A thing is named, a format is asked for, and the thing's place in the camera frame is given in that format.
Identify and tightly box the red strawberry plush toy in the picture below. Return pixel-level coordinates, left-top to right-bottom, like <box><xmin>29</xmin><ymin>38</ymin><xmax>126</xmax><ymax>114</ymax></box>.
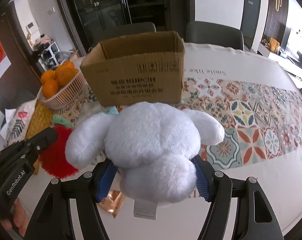
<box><xmin>38</xmin><ymin>114</ymin><xmax>79</xmax><ymax>179</ymax></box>

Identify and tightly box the orange biscuit packet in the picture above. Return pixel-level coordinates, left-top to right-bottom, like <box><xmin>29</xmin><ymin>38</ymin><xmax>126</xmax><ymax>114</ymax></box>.
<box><xmin>97</xmin><ymin>190</ymin><xmax>126</xmax><ymax>218</ymax></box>

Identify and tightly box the white plush toy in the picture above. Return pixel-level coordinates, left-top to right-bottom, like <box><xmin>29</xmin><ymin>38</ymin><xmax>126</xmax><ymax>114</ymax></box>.
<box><xmin>65</xmin><ymin>102</ymin><xmax>225</xmax><ymax>210</ymax></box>

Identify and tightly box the teal tissue packet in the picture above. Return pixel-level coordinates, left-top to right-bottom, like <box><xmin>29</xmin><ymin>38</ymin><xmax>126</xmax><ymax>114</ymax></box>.
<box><xmin>103</xmin><ymin>106</ymin><xmax>118</xmax><ymax>115</ymax></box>

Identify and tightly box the person's left hand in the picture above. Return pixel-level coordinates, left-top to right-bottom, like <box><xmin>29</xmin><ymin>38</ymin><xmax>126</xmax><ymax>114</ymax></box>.
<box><xmin>13</xmin><ymin>198</ymin><xmax>29</xmax><ymax>237</ymax></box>

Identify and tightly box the floral patterned cloth cover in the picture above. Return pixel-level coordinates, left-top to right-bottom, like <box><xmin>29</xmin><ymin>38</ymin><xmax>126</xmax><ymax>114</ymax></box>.
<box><xmin>0</xmin><ymin>99</ymin><xmax>38</xmax><ymax>147</ymax></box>

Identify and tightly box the orange left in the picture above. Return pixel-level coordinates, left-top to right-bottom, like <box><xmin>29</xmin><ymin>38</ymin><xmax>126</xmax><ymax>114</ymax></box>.
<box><xmin>41</xmin><ymin>79</ymin><xmax>59</xmax><ymax>99</ymax></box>

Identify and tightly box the orange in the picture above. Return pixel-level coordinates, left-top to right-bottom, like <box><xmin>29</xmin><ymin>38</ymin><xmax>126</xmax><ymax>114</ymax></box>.
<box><xmin>41</xmin><ymin>79</ymin><xmax>59</xmax><ymax>99</ymax></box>
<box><xmin>40</xmin><ymin>69</ymin><xmax>56</xmax><ymax>85</ymax></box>
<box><xmin>60</xmin><ymin>61</ymin><xmax>75</xmax><ymax>69</ymax></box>
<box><xmin>55</xmin><ymin>66</ymin><xmax>78</xmax><ymax>87</ymax></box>

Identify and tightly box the white fruit basket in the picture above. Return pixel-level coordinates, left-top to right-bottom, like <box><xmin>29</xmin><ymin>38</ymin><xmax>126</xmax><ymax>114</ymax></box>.
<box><xmin>37</xmin><ymin>71</ymin><xmax>87</xmax><ymax>110</ymax></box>

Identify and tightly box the brown entrance door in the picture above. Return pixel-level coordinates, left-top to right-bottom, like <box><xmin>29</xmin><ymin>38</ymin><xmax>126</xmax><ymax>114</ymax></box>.
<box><xmin>0</xmin><ymin>15</ymin><xmax>41</xmax><ymax>112</ymax></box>

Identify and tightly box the orange right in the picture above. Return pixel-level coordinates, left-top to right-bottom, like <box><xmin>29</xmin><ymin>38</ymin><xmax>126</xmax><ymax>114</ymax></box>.
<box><xmin>40</xmin><ymin>69</ymin><xmax>56</xmax><ymax>85</ymax></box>

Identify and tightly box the orange front centre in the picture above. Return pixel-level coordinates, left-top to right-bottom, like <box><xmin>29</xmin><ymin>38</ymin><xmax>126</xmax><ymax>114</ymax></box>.
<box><xmin>55</xmin><ymin>66</ymin><xmax>78</xmax><ymax>87</ymax></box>

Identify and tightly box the white shoe rack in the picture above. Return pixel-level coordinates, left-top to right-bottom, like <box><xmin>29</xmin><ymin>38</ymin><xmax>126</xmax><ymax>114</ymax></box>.
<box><xmin>38</xmin><ymin>41</ymin><xmax>59</xmax><ymax>69</ymax></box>

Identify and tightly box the orange top back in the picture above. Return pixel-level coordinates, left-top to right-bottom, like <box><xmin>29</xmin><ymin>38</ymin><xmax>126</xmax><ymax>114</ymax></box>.
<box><xmin>60</xmin><ymin>61</ymin><xmax>75</xmax><ymax>69</ymax></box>

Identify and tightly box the patterned tile table runner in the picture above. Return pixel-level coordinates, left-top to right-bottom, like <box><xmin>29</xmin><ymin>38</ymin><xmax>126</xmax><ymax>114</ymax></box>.
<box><xmin>63</xmin><ymin>80</ymin><xmax>302</xmax><ymax>185</ymax></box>

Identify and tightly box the brown cardboard box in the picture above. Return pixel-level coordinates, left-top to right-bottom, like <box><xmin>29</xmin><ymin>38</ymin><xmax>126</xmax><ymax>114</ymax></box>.
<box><xmin>80</xmin><ymin>31</ymin><xmax>185</xmax><ymax>106</ymax></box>

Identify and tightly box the dark chair left back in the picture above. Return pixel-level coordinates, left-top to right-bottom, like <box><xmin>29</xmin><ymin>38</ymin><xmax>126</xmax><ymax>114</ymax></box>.
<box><xmin>99</xmin><ymin>22</ymin><xmax>156</xmax><ymax>41</ymax></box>

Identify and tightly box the dark chair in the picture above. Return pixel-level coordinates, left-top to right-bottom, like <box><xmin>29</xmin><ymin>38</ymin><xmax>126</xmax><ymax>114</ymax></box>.
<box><xmin>99</xmin><ymin>22</ymin><xmax>156</xmax><ymax>41</ymax></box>
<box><xmin>185</xmin><ymin>21</ymin><xmax>244</xmax><ymax>51</ymax></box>

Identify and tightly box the white tv cabinet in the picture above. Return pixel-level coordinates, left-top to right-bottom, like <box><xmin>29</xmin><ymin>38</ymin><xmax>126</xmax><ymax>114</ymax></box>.
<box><xmin>258</xmin><ymin>43</ymin><xmax>302</xmax><ymax>80</ymax></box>

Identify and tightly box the black glass sliding door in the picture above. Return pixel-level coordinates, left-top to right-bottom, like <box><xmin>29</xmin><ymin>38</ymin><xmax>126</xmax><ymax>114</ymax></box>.
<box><xmin>57</xmin><ymin>0</ymin><xmax>194</xmax><ymax>55</ymax></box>

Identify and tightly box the dark chair right back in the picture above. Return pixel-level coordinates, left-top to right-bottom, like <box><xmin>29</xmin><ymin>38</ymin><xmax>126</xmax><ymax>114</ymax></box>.
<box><xmin>185</xmin><ymin>21</ymin><xmax>244</xmax><ymax>51</ymax></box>

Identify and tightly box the wall intercom panel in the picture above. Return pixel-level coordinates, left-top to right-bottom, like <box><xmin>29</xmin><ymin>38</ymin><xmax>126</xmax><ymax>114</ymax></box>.
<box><xmin>26</xmin><ymin>21</ymin><xmax>39</xmax><ymax>35</ymax></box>

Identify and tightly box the dark wall panel gold ornament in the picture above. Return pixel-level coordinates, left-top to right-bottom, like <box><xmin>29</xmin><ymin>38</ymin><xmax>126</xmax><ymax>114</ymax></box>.
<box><xmin>263</xmin><ymin>0</ymin><xmax>289</xmax><ymax>43</ymax></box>

